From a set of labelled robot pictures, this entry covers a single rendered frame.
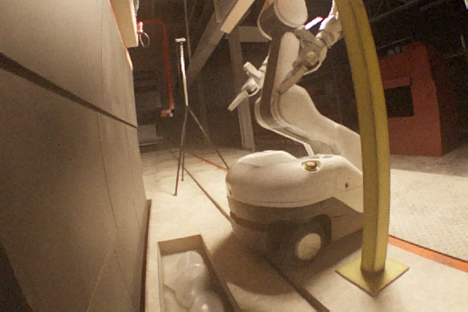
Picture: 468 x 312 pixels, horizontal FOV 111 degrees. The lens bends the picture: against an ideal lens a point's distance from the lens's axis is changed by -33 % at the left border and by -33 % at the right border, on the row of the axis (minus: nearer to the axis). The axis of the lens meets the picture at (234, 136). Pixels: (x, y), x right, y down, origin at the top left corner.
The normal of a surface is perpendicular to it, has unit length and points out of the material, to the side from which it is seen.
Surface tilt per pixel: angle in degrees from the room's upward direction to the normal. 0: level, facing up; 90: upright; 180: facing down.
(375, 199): 90
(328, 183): 91
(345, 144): 90
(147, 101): 90
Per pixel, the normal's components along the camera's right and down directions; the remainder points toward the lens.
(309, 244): 0.34, -0.01
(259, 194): -0.61, 0.12
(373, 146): -0.94, 0.14
